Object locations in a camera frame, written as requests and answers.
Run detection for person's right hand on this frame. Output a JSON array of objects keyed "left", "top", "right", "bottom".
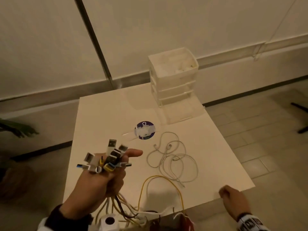
[{"left": 218, "top": 185, "right": 252, "bottom": 222}]

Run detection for person's left hand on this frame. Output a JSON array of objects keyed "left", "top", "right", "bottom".
[{"left": 60, "top": 149, "right": 144, "bottom": 220}]

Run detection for yellow cable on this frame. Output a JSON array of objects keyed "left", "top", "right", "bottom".
[
  {"left": 137, "top": 175, "right": 185, "bottom": 214},
  {"left": 103, "top": 163, "right": 142, "bottom": 227}
]

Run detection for white plastic drawer organizer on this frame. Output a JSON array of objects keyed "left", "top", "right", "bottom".
[{"left": 148, "top": 47, "right": 199, "bottom": 107}]

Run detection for black right wristband with markers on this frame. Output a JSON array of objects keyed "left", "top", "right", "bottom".
[{"left": 237, "top": 213, "right": 270, "bottom": 231}]

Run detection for black wristband with markers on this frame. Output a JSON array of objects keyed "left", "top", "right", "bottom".
[
  {"left": 37, "top": 204, "right": 94, "bottom": 231},
  {"left": 237, "top": 213, "right": 270, "bottom": 231}
]

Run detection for black left wristband with markers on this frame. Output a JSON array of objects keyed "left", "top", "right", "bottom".
[{"left": 37, "top": 204, "right": 94, "bottom": 231}]

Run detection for white table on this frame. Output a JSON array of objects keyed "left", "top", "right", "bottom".
[{"left": 63, "top": 83, "right": 255, "bottom": 229}]

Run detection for round purple label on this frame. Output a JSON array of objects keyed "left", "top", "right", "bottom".
[{"left": 134, "top": 121, "right": 156, "bottom": 140}]

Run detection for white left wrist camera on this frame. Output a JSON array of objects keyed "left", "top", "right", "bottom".
[{"left": 95, "top": 213, "right": 118, "bottom": 231}]

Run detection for black table pedestal base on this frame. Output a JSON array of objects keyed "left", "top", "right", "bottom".
[{"left": 290, "top": 102, "right": 308, "bottom": 134}]

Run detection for metal wall strip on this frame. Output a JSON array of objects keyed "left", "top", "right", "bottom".
[{"left": 73, "top": 0, "right": 114, "bottom": 89}]

